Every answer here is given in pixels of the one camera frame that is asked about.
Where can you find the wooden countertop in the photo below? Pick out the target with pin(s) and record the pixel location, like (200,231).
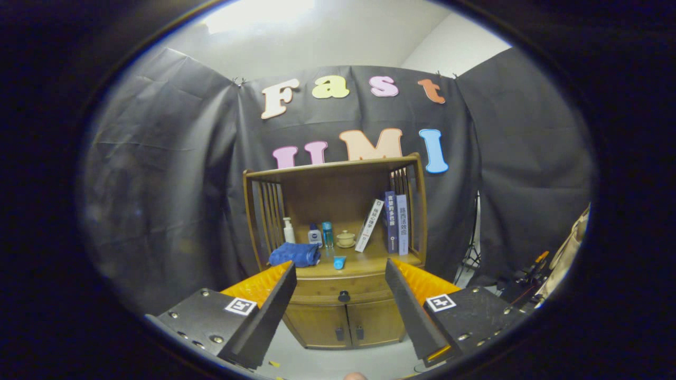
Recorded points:
(364,261)

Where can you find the black backdrop cloth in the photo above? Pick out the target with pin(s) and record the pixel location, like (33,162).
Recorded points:
(158,158)

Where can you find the dark blue book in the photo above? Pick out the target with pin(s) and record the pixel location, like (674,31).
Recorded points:
(391,221)

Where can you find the clear blue bottle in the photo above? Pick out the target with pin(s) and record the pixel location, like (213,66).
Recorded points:
(328,235)

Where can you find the black device with orange tip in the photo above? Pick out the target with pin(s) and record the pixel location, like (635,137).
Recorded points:
(531,277)

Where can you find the blue folded towel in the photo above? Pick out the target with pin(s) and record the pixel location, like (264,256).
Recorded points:
(293,254)

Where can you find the light purple book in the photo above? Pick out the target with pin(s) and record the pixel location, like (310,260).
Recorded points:
(403,224)

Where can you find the beige cloth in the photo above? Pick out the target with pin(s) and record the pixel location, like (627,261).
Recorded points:
(567,253)

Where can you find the white book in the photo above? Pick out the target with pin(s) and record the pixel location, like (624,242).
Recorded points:
(369,224)

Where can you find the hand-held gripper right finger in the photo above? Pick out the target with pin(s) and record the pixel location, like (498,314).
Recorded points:
(412,311)

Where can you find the white bottle with blue cap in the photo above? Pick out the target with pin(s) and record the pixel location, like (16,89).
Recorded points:
(315,237)

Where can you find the beige lidded teacup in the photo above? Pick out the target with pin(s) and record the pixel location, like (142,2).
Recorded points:
(346,240)

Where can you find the white and blue tube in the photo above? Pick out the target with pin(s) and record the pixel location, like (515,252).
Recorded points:
(339,262)

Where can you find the wooden drawer with black knob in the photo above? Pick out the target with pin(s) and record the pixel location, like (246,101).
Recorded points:
(364,287)

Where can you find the white pump bottle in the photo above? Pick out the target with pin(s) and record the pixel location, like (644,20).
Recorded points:
(289,235)

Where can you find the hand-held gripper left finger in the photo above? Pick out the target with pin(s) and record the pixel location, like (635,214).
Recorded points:
(266,316)

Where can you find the black case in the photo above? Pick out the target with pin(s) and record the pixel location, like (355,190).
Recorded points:
(515,295)

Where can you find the wooden cabinet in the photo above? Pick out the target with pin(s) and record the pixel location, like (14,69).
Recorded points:
(332,182)

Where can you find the wooden cabinet door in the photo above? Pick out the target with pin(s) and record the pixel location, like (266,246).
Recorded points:
(317,324)
(377,322)

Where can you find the black light stand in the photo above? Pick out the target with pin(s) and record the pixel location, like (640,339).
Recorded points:
(471,258)

